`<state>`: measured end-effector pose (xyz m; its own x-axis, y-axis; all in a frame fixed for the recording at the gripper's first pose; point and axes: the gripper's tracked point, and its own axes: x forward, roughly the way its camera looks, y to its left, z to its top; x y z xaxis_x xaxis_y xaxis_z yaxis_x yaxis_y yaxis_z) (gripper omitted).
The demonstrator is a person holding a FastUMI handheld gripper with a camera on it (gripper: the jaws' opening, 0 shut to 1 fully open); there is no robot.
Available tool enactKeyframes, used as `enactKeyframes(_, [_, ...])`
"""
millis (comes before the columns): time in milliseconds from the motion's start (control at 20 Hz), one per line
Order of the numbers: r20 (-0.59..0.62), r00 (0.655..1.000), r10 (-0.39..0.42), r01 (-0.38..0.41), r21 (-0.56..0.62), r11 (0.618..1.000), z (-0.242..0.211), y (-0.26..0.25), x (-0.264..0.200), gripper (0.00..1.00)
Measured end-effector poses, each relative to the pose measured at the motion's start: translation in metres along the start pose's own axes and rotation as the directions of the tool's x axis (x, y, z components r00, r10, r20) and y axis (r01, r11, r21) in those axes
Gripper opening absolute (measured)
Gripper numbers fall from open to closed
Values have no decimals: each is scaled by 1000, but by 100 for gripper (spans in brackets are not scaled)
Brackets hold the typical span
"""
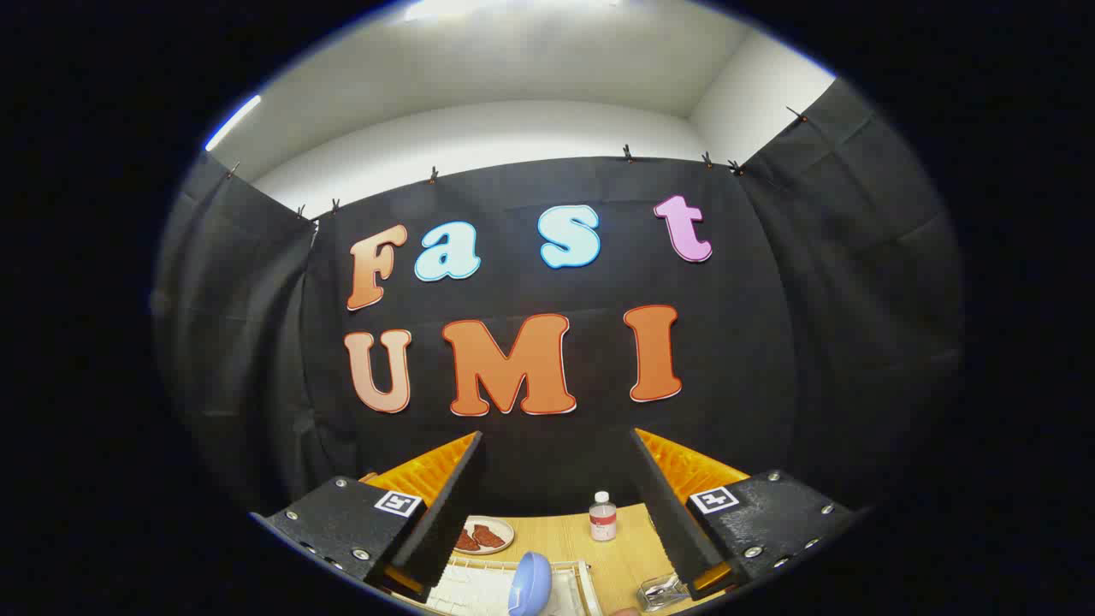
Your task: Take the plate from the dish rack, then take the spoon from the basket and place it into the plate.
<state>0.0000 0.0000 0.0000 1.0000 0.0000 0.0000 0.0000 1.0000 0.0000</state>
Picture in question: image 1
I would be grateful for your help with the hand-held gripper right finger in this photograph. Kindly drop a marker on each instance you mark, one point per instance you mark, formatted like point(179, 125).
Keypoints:
point(671, 522)

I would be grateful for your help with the black backdrop cloth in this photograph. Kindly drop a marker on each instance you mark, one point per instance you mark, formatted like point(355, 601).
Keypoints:
point(727, 342)

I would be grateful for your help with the beige plate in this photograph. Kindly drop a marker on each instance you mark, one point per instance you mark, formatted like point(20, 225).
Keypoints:
point(503, 527)

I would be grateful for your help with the blue plate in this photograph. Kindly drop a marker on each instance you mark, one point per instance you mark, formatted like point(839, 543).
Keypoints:
point(530, 584)

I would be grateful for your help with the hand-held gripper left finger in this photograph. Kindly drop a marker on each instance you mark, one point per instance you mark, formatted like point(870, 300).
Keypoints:
point(449, 522)

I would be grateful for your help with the brown meat piece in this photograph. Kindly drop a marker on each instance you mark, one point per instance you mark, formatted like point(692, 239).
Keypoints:
point(489, 536)
point(466, 541)

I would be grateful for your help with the clear bottle with red label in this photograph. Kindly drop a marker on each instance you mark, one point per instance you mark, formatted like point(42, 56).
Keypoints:
point(602, 518)

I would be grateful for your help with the ceiling light strip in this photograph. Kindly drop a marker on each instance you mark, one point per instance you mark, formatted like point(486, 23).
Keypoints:
point(233, 122)

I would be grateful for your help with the row of small cloth clips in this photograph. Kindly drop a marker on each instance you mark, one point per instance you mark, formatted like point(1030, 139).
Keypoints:
point(627, 154)

